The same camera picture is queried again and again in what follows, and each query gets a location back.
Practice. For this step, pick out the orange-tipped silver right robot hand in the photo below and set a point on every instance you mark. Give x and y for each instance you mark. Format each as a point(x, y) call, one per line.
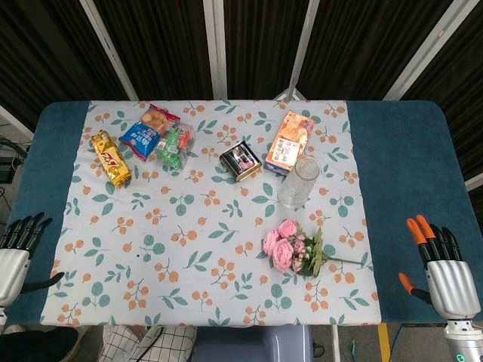
point(451, 288)

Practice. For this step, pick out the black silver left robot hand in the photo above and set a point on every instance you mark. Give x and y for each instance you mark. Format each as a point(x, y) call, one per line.
point(13, 271)

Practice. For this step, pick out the pink rose bouquet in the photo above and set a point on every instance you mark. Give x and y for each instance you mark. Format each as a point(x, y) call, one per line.
point(283, 247)

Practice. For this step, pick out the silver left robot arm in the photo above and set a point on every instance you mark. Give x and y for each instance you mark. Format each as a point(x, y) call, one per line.
point(2, 320)

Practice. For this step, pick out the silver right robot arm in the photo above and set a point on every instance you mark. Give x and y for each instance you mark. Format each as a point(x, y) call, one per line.
point(466, 341)

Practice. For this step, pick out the clear glass cup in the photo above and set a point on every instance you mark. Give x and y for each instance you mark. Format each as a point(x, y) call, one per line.
point(298, 184)

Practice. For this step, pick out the black fabric item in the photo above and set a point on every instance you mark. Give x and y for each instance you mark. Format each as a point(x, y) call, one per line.
point(34, 345)

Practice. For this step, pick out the white table leg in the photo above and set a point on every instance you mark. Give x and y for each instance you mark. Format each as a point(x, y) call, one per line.
point(335, 345)

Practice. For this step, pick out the blue fabric table cover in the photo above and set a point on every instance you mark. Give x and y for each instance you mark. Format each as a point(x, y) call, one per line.
point(400, 151)

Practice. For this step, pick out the gold foil snack pack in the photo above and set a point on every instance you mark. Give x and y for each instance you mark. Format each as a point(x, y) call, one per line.
point(110, 158)

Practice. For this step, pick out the white black checked cloth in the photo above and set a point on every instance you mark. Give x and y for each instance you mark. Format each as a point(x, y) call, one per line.
point(151, 345)

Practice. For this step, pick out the blue snack bag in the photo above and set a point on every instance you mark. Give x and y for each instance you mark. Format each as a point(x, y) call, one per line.
point(137, 140)

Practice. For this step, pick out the floral fruit print tablecloth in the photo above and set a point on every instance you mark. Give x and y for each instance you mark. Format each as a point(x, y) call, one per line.
point(203, 230)

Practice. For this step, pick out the clear box with green packets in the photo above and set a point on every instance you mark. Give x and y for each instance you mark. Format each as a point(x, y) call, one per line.
point(174, 145)

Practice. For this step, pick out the grey plastic stool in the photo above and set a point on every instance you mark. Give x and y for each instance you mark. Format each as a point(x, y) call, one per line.
point(249, 345)

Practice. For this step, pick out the red cookie snack bag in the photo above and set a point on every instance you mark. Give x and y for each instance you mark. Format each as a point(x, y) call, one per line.
point(158, 116)

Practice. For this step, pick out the orange biscuit carton box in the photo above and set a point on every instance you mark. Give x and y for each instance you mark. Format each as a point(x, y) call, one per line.
point(290, 143)

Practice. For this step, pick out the black rectangular tin can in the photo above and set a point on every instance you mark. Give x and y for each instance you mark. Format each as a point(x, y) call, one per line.
point(240, 160)

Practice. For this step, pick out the white metal frame post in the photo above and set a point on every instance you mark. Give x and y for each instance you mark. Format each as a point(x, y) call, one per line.
point(426, 49)
point(109, 51)
point(303, 49)
point(216, 49)

